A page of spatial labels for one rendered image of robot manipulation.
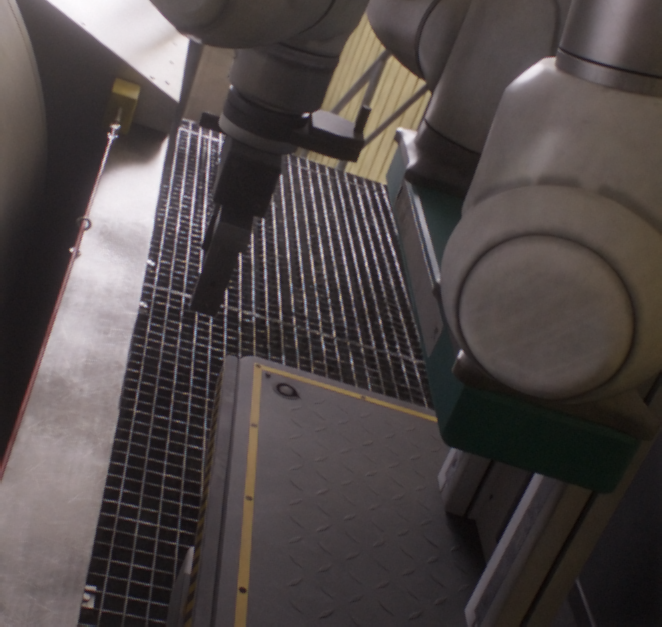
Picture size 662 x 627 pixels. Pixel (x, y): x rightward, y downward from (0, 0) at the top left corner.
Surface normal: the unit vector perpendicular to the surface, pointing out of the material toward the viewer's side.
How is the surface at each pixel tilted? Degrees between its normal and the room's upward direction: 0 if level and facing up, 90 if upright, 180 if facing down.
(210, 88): 90
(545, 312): 96
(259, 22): 112
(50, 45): 90
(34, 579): 2
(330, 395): 0
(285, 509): 0
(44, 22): 90
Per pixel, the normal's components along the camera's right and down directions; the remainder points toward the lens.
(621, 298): 0.30, 0.03
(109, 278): 0.34, -0.85
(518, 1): -0.28, -0.11
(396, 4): -0.84, -0.11
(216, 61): 0.07, 0.44
